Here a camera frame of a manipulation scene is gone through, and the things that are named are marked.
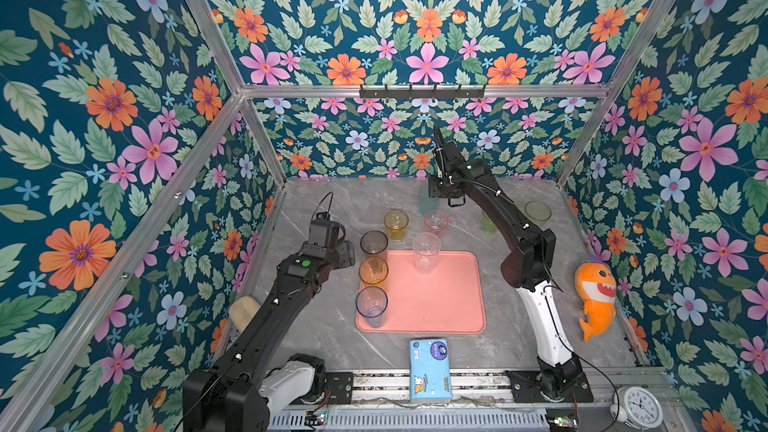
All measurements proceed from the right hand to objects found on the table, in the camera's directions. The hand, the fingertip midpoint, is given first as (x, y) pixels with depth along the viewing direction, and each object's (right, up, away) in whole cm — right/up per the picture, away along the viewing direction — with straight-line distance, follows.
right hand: (436, 186), depth 95 cm
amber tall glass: (-19, -26, -8) cm, 33 cm away
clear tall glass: (-3, -20, 0) cm, 21 cm away
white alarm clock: (+45, -53, -26) cm, 74 cm away
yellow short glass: (-13, -12, +9) cm, 20 cm away
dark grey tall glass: (-19, -18, -7) cm, 27 cm away
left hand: (-27, -17, -14) cm, 35 cm away
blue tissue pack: (-4, -47, -22) cm, 52 cm away
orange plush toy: (+44, -29, -12) cm, 54 cm away
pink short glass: (+1, -12, +9) cm, 15 cm away
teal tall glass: (-3, -6, +9) cm, 11 cm away
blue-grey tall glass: (-19, -32, -17) cm, 41 cm away
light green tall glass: (+33, -8, 0) cm, 34 cm away
